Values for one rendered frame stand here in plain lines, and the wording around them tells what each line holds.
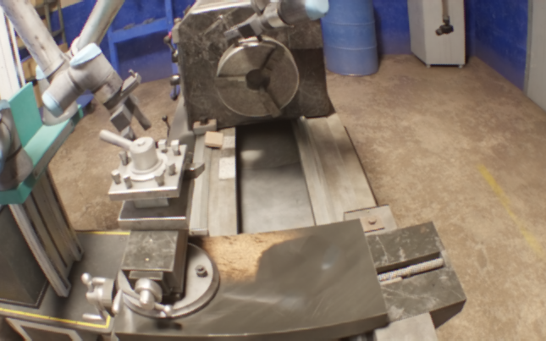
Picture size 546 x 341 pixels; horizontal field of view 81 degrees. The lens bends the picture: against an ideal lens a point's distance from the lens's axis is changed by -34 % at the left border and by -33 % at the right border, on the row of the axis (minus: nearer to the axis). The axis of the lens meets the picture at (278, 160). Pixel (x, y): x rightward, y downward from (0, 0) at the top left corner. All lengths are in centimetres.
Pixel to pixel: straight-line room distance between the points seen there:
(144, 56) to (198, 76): 355
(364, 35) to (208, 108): 291
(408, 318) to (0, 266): 162
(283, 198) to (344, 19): 300
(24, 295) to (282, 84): 147
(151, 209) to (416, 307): 60
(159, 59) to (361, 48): 228
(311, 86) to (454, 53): 358
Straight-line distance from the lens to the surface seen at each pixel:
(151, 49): 506
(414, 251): 102
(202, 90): 160
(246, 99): 139
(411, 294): 92
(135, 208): 93
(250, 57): 134
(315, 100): 164
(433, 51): 490
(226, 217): 123
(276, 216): 139
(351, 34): 430
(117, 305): 76
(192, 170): 96
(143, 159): 87
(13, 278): 189
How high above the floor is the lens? 157
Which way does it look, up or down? 31 degrees down
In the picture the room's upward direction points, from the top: 6 degrees counter-clockwise
